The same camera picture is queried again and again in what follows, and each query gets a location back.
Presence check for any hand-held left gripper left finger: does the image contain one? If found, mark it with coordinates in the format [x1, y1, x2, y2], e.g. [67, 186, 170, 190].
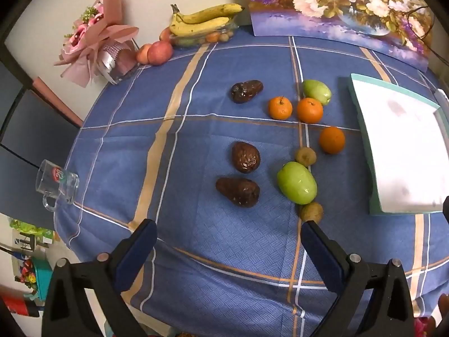
[41, 218, 158, 337]

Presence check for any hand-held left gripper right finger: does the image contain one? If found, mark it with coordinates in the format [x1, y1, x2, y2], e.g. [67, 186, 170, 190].
[301, 220, 416, 337]

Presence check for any small tan round sapodilla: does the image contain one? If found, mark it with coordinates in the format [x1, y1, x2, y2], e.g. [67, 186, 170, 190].
[300, 201, 324, 224]
[295, 147, 317, 168]

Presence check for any large green mango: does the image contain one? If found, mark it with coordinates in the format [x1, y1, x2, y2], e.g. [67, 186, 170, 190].
[277, 161, 318, 206]

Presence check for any white tray with teal rim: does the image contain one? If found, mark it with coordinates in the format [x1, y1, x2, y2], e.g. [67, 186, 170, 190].
[346, 73, 449, 216]

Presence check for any pear-shaped brown avocado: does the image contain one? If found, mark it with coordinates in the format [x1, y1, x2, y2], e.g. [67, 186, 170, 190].
[215, 177, 261, 208]

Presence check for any oval brown avocado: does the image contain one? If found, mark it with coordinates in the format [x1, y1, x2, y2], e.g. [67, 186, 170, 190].
[231, 141, 262, 174]

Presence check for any orange mandarin with stem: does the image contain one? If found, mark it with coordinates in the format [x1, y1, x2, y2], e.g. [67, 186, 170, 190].
[268, 95, 293, 120]

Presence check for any small green mango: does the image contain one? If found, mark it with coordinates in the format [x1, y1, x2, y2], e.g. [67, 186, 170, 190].
[302, 79, 332, 106]

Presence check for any lumpy dark avocado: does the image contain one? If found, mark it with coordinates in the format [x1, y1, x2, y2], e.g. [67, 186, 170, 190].
[230, 79, 264, 104]

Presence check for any person's right hand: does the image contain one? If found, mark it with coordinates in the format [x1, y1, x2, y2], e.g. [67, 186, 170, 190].
[438, 293, 449, 324]

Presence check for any teal plastic box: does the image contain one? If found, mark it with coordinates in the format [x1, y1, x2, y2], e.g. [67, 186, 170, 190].
[30, 258, 55, 300]

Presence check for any glass mug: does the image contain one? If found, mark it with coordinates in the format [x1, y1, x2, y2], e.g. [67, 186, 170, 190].
[35, 159, 80, 213]

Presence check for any green printed box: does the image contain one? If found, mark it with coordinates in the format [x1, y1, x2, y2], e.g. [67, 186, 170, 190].
[9, 219, 60, 250]

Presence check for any blue plaid tablecloth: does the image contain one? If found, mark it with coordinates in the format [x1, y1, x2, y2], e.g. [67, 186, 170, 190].
[52, 24, 449, 337]

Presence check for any dark grey cabinet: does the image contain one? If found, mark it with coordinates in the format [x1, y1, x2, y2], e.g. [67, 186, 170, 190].
[0, 35, 85, 232]

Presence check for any pale orange peach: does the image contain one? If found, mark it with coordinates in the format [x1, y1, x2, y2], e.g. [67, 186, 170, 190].
[136, 43, 152, 65]

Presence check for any red apple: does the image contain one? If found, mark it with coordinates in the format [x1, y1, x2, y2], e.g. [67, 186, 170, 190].
[147, 40, 174, 66]

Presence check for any pink flower bouquet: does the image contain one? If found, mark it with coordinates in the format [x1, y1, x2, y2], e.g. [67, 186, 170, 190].
[53, 0, 140, 88]

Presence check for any clear plastic container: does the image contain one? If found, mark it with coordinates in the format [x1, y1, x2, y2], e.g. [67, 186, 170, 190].
[170, 16, 240, 47]

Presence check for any floral painting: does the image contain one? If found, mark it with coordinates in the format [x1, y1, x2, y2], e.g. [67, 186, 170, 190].
[239, 0, 434, 74]

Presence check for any yellow banana bunch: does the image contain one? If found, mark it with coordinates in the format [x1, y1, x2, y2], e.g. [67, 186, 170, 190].
[169, 3, 245, 37]

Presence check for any black cable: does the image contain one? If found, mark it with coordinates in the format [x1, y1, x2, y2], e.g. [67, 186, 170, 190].
[400, 3, 449, 67]

